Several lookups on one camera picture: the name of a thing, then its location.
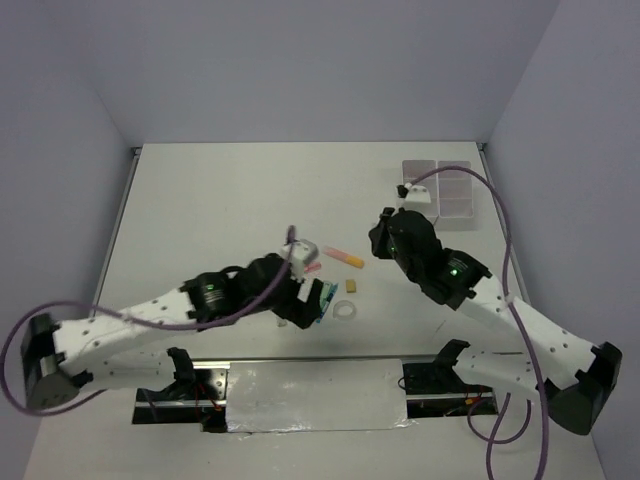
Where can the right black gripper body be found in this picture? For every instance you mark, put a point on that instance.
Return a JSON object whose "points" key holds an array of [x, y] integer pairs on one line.
{"points": [[383, 246]]}

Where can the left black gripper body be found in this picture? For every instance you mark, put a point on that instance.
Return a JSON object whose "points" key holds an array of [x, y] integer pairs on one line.
{"points": [[293, 308]]}

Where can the blue pen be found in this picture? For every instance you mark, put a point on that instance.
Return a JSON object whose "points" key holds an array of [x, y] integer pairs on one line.
{"points": [[323, 313]]}

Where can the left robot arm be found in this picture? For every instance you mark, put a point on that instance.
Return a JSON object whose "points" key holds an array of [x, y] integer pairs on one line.
{"points": [[62, 359]]}

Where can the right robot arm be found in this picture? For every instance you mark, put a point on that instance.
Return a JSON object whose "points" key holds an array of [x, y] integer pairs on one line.
{"points": [[573, 376]]}

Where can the green stapler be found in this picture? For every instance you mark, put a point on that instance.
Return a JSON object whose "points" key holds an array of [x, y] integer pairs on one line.
{"points": [[327, 291]]}

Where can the pink yellow highlighter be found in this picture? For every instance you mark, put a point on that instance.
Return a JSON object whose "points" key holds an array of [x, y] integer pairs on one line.
{"points": [[343, 257]]}

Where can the clear tape roll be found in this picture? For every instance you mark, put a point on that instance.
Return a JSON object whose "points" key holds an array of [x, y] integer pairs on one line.
{"points": [[344, 310]]}

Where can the yellow eraser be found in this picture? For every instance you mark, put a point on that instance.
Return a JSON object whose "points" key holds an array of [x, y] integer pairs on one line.
{"points": [[350, 286]]}

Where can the left white compartment container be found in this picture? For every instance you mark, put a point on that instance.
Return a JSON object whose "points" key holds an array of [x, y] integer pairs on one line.
{"points": [[411, 171]]}

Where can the white compartment container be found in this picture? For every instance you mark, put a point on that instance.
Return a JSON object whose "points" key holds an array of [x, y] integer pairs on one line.
{"points": [[411, 171], [455, 197]]}

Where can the silver foil covered plate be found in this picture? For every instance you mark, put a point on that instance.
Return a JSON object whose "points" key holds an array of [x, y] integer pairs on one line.
{"points": [[310, 396]]}

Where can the right white compartment container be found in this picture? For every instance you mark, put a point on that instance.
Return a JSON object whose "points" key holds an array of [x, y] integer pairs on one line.
{"points": [[455, 197]]}

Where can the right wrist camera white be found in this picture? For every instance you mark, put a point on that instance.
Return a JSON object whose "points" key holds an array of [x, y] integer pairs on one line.
{"points": [[413, 196]]}

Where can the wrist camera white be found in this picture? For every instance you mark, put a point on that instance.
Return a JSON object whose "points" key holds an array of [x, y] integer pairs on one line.
{"points": [[413, 196], [300, 254]]}

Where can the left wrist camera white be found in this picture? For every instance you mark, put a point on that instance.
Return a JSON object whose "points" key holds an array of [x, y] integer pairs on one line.
{"points": [[300, 254]]}

